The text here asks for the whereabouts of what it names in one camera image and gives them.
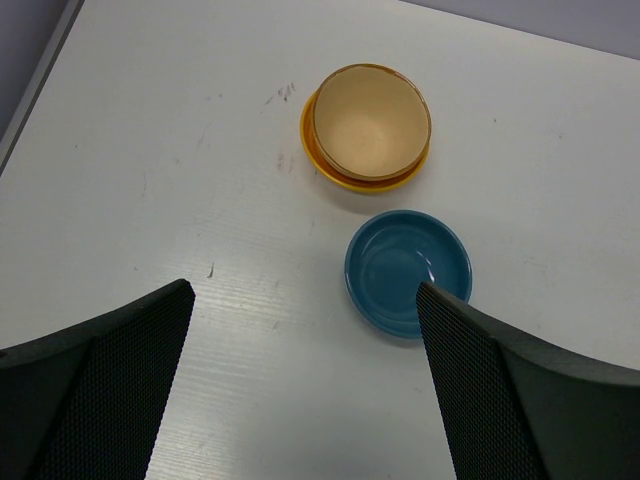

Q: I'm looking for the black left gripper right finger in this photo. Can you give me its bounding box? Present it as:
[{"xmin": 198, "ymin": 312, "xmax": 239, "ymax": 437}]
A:
[{"xmin": 416, "ymin": 283, "xmax": 639, "ymax": 479}]

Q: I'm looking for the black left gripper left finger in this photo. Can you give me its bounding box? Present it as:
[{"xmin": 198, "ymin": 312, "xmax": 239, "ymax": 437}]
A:
[{"xmin": 1, "ymin": 279, "xmax": 195, "ymax": 479}]

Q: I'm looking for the solid blue bowl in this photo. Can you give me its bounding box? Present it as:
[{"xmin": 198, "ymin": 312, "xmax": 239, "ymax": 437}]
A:
[{"xmin": 344, "ymin": 210, "xmax": 473, "ymax": 340}]

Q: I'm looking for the yellow bowl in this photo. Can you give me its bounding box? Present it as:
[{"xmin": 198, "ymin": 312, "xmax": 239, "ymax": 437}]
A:
[{"xmin": 299, "ymin": 92, "xmax": 429, "ymax": 194}]

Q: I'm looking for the tan inner bowl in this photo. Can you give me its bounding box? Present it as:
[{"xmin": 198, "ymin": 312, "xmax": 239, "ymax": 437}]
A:
[{"xmin": 311, "ymin": 64, "xmax": 432, "ymax": 181}]

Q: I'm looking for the aluminium table edge rail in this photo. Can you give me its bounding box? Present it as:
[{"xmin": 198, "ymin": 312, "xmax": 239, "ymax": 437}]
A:
[{"xmin": 1, "ymin": 1, "xmax": 83, "ymax": 168}]

